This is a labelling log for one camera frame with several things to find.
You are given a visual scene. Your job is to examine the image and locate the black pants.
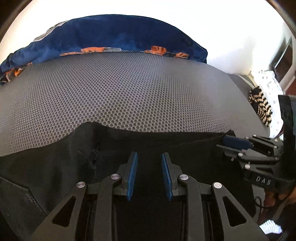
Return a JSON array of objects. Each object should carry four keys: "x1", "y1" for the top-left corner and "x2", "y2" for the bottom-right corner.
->
[{"x1": 1, "y1": 123, "x2": 255, "y2": 240}]

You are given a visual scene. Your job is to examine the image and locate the person's right hand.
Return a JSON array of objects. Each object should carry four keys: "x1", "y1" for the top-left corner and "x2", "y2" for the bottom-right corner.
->
[{"x1": 264, "y1": 191, "x2": 288, "y2": 207}]

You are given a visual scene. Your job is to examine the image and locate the black beige striped cloth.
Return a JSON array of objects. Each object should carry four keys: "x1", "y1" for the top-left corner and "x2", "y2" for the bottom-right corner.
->
[{"x1": 248, "y1": 86, "x2": 273, "y2": 127}]

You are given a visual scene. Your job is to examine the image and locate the white dotted pillow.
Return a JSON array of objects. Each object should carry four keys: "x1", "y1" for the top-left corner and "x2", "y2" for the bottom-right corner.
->
[{"x1": 250, "y1": 70, "x2": 283, "y2": 138}]

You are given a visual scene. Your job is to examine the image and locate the grey mesh mattress pad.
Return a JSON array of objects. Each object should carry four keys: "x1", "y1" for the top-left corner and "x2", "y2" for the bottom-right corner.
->
[{"x1": 1, "y1": 52, "x2": 269, "y2": 156}]

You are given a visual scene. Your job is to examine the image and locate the blue fleece blanket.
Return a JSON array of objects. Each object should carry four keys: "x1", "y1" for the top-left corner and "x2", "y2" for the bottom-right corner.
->
[{"x1": 1, "y1": 15, "x2": 208, "y2": 85}]

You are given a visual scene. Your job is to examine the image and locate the dark framed wall fixture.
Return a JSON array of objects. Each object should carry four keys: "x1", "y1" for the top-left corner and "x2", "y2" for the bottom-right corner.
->
[{"x1": 270, "y1": 37, "x2": 295, "y2": 88}]

